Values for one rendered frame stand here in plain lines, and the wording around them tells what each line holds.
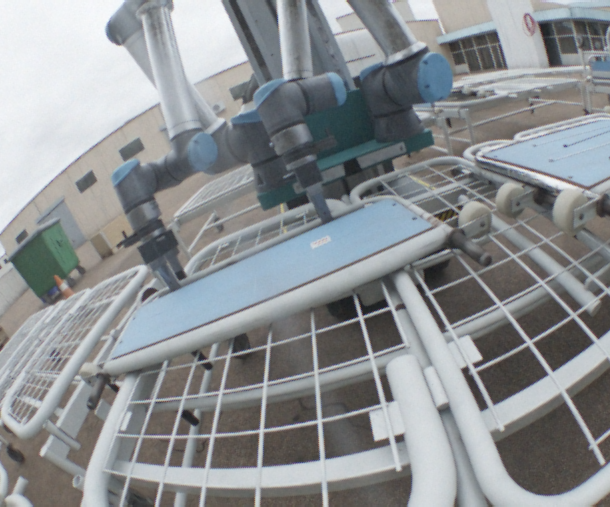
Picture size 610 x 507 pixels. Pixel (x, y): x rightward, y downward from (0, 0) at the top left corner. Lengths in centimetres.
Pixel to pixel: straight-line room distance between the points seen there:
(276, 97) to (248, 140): 31
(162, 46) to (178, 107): 19
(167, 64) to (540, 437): 133
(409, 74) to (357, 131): 37
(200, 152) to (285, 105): 23
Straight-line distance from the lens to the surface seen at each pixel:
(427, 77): 83
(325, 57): 114
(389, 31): 86
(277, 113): 63
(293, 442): 91
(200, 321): 52
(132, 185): 73
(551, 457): 84
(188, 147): 70
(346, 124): 109
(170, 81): 77
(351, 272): 42
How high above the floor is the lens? 77
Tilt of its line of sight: 27 degrees down
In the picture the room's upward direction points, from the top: 25 degrees counter-clockwise
